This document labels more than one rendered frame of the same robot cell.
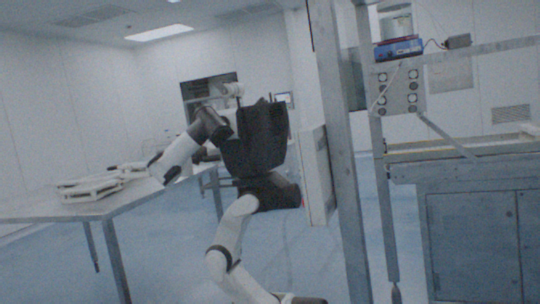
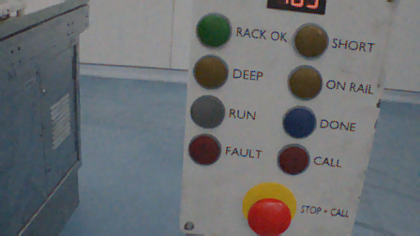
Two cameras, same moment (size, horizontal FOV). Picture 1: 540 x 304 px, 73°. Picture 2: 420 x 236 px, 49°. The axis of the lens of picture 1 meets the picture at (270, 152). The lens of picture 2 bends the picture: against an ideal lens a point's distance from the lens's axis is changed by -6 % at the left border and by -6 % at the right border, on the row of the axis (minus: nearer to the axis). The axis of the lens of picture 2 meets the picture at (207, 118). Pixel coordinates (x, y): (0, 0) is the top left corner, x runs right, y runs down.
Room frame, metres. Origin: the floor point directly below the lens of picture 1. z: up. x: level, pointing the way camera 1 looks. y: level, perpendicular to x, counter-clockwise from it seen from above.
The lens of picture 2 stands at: (1.19, 0.26, 1.23)
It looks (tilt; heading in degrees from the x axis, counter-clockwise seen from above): 22 degrees down; 253
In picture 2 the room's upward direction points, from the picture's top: 4 degrees clockwise
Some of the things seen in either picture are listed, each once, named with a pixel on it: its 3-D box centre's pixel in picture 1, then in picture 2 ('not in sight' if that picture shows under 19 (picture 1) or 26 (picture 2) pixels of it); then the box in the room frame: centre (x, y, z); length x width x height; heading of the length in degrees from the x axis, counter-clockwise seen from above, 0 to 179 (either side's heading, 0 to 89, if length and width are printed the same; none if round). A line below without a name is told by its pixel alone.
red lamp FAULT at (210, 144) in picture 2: not in sight; (204, 150); (1.07, -0.12, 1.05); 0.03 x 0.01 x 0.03; 157
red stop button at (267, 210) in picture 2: not in sight; (269, 210); (1.01, -0.09, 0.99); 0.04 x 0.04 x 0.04; 67
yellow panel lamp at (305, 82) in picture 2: not in sight; (305, 83); (1.00, -0.09, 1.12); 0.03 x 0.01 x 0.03; 157
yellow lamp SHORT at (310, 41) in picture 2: not in sight; (310, 41); (1.00, -0.09, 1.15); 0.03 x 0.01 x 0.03; 157
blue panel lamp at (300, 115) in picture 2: not in sight; (299, 123); (1.00, -0.09, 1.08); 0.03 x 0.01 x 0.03; 157
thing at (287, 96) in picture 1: (286, 116); not in sight; (4.66, -0.28, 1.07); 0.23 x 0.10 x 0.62; 72
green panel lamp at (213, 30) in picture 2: not in sight; (214, 31); (1.07, -0.12, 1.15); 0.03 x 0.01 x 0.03; 157
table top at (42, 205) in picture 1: (86, 192); not in sight; (2.48, 1.30, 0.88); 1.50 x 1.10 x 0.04; 67
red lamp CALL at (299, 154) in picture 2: not in sight; (293, 160); (1.00, -0.09, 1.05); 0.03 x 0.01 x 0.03; 157
